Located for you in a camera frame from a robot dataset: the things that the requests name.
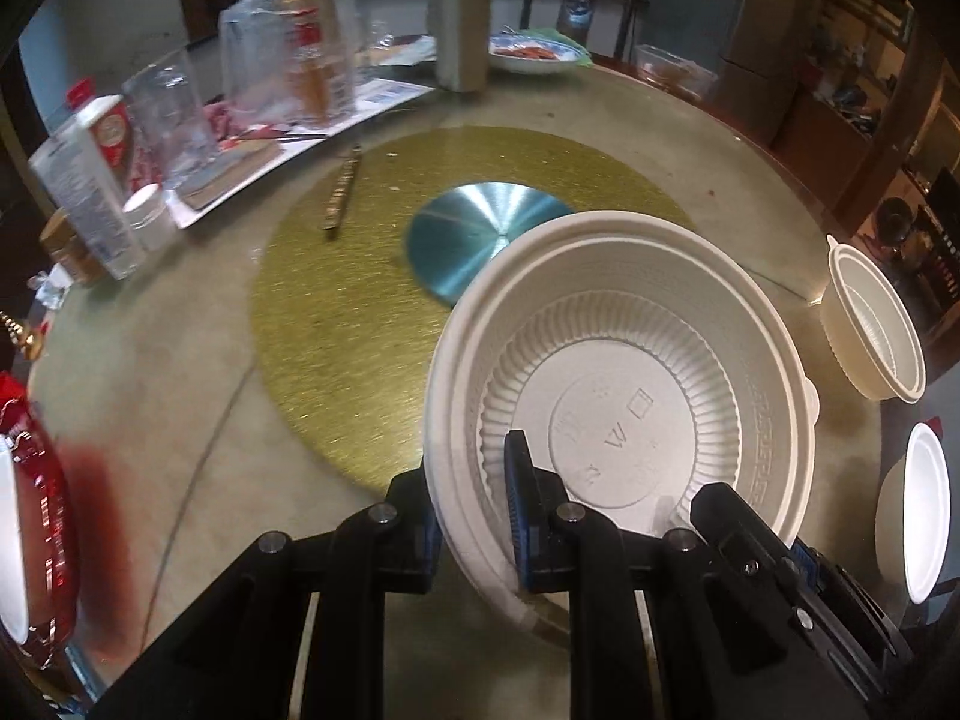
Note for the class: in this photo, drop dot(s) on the small white jar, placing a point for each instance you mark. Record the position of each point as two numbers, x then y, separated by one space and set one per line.
150 217

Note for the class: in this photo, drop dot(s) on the clear plastic bag with jars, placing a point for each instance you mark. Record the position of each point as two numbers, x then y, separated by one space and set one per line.
292 52

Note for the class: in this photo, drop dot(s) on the small cream plastic bowl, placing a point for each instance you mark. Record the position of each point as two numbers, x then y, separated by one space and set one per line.
862 315

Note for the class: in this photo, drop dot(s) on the small white bowl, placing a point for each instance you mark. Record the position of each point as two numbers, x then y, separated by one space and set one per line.
926 510

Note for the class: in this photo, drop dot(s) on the clear plastic container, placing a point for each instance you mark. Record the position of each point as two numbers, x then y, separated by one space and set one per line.
675 71

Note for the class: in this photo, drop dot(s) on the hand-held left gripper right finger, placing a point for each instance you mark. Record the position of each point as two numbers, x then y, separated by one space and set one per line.
521 517

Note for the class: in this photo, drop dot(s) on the cluttered wooden shelf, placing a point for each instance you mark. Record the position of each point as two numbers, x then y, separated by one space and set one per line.
862 37

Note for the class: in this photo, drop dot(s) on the steel thermos flask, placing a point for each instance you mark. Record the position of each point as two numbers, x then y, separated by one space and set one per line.
461 22

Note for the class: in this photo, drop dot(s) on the white bottle with red cap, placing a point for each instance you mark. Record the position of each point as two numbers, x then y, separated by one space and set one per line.
86 187

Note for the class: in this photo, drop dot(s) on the brown jar with gold lid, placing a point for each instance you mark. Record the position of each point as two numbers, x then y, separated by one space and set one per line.
71 255

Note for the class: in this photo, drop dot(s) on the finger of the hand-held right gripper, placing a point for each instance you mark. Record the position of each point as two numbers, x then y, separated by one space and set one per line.
810 562
742 540

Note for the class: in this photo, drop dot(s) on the cream ribbed plastic bowl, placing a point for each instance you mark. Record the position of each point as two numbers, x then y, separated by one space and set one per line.
675 360

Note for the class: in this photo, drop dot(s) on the grey refrigerator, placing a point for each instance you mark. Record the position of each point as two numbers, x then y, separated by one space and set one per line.
735 22

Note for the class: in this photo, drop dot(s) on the round steel disc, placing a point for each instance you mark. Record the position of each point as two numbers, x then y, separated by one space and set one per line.
465 240

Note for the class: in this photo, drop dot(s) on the clear glass pitcher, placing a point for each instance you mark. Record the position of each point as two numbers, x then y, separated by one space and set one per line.
172 127

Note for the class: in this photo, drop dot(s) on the large white plastic bowl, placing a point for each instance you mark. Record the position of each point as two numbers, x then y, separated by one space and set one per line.
11 540

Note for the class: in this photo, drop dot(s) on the plate of food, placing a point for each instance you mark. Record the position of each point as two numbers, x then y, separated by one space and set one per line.
536 58

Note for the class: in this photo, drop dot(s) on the round gold table mat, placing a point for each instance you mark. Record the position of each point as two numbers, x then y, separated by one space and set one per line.
337 360

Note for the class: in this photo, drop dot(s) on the floor fan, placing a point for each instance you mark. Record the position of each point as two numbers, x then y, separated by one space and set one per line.
894 221

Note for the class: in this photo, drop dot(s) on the gold patterned stick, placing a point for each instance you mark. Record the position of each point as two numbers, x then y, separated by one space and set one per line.
341 191

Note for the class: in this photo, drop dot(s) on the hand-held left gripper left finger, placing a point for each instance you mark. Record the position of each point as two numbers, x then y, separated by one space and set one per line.
405 540

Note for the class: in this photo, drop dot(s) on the large red glass bowl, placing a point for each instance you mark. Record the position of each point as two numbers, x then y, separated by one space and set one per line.
52 510

